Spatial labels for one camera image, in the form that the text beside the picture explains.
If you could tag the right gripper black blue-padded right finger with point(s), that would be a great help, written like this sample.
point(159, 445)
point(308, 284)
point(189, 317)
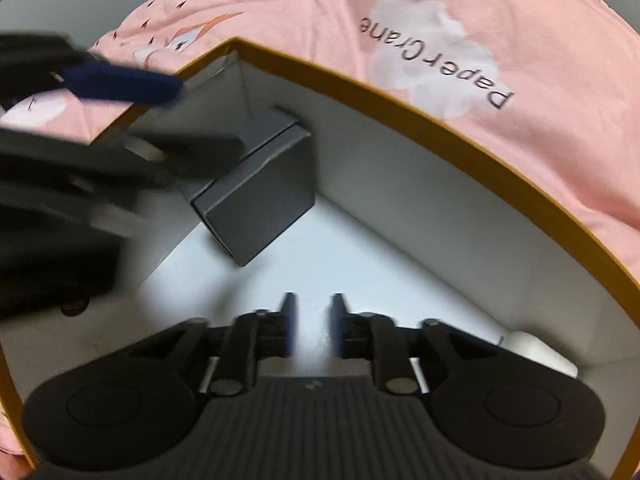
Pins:
point(376, 339)

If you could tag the pink printed bed sheet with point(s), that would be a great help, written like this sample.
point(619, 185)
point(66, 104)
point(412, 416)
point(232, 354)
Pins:
point(549, 86)

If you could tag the white small box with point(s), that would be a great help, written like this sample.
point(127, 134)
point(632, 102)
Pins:
point(530, 347)

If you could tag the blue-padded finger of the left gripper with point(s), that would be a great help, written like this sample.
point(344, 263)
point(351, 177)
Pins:
point(115, 83)

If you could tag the dark grey small box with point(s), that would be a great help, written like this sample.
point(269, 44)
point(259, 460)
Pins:
point(265, 192)

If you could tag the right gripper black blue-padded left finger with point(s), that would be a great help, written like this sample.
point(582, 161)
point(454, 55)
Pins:
point(258, 336)

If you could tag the orange cardboard storage box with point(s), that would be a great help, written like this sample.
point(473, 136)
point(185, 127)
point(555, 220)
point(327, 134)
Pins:
point(411, 221)

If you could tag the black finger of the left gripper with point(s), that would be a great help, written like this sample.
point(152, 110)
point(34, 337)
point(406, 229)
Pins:
point(187, 155)

